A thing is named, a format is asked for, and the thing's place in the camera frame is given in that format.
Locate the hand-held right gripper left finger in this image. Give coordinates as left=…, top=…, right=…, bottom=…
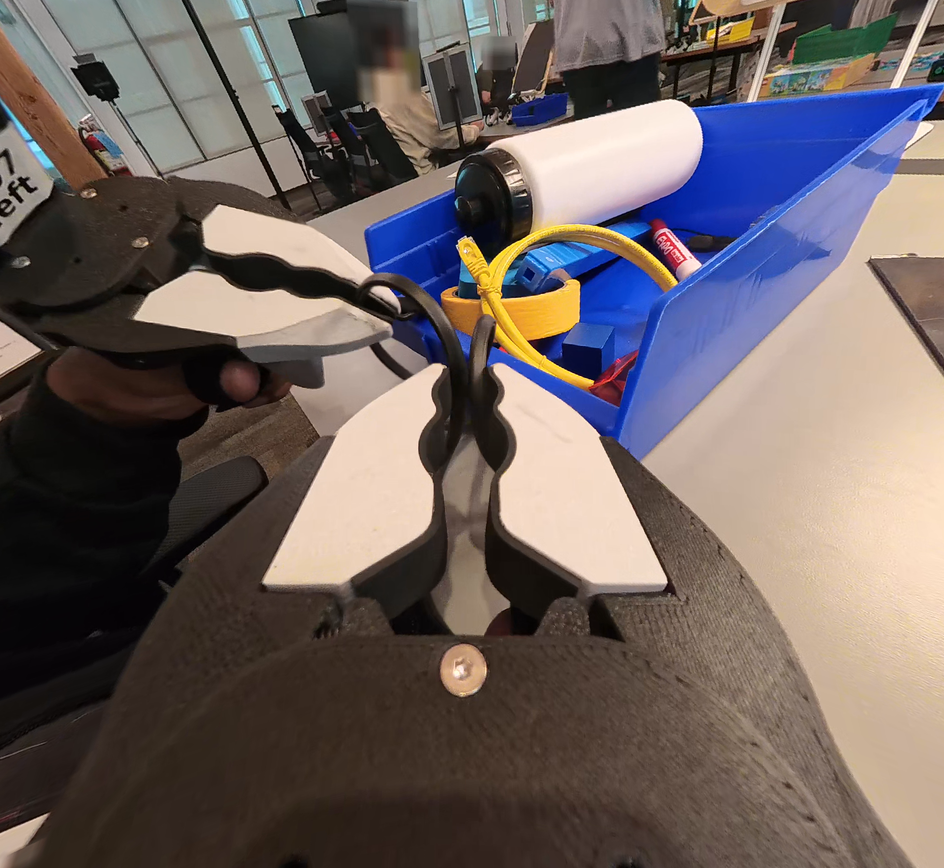
left=262, top=364, right=480, bottom=626

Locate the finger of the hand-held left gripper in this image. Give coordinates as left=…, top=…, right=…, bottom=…
left=134, top=268, right=395, bottom=390
left=198, top=203, right=404, bottom=318

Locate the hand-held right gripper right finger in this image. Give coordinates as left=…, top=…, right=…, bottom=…
left=472, top=364, right=669, bottom=626

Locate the yellow ethernet cable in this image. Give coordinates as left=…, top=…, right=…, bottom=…
left=456, top=223, right=679, bottom=391

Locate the black cable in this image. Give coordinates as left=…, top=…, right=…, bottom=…
left=357, top=272, right=499, bottom=460

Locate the white bottle with black lid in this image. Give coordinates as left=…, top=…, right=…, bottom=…
left=453, top=99, right=705, bottom=246

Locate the blue plastic bin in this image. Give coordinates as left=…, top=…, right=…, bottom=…
left=365, top=85, right=944, bottom=460

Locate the person's left forearm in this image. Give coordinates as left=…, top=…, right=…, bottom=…
left=0, top=367, right=211, bottom=633

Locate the person's left hand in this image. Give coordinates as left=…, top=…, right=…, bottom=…
left=46, top=348, right=294, bottom=429

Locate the red fire extinguisher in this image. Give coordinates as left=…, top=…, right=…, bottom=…
left=77, top=117, right=132, bottom=176

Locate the red transparent cube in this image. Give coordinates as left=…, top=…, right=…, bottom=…
left=590, top=350, right=639, bottom=406

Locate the black mesh office chair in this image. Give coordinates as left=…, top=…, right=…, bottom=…
left=140, top=455, right=268, bottom=589

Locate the blue block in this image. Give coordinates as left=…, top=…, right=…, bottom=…
left=562, top=322, right=617, bottom=376

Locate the black sensor on stand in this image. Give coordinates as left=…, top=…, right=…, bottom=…
left=70, top=53, right=122, bottom=102

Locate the black television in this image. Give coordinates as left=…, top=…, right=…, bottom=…
left=288, top=0, right=414, bottom=110

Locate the yellow tape roll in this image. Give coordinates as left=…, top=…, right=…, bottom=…
left=441, top=278, right=582, bottom=342

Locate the grey panel on stand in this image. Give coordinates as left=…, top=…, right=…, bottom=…
left=420, top=42, right=485, bottom=146

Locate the red marker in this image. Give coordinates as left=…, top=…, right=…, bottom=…
left=648, top=218, right=703, bottom=281

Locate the small blue bin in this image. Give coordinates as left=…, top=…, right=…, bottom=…
left=511, top=92, right=570, bottom=128

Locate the person's black jacket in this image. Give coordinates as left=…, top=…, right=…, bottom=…
left=0, top=588, right=185, bottom=832

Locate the colourful toy box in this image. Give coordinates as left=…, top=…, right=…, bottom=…
left=760, top=53, right=875, bottom=98

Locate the green box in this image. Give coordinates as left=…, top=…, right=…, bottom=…
left=793, top=13, right=899, bottom=65

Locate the wooden post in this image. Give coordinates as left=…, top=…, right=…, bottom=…
left=0, top=28, right=104, bottom=187

